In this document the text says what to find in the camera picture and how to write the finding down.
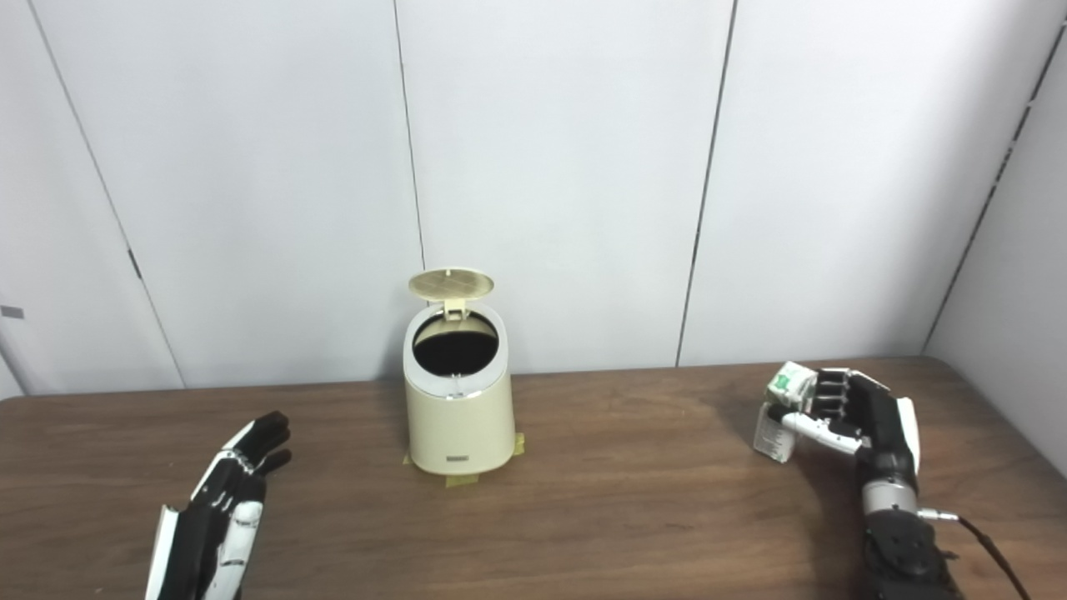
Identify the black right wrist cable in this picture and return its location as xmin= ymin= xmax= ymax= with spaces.
xmin=917 ymin=508 xmax=1034 ymax=600

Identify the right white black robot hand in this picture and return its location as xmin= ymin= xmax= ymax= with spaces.
xmin=767 ymin=367 xmax=922 ymax=493

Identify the cream round bin lid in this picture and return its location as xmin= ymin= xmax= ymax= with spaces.
xmin=408 ymin=267 xmax=494 ymax=322

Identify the cream-colored trash bin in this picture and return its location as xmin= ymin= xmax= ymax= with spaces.
xmin=403 ymin=302 xmax=517 ymax=476

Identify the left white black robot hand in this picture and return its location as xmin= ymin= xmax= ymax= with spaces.
xmin=145 ymin=411 xmax=293 ymax=600

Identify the green white milk carton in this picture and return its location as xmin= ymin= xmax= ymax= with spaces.
xmin=753 ymin=362 xmax=818 ymax=463

